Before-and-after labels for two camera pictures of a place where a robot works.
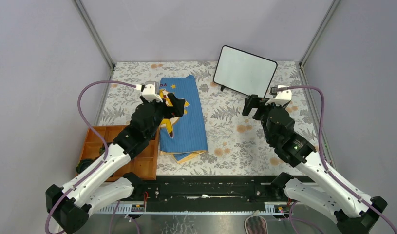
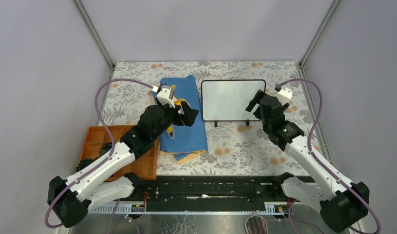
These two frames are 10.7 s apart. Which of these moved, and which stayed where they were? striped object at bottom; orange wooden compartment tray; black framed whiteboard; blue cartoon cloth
Moved: black framed whiteboard
Stayed: blue cartoon cloth; striped object at bottom; orange wooden compartment tray
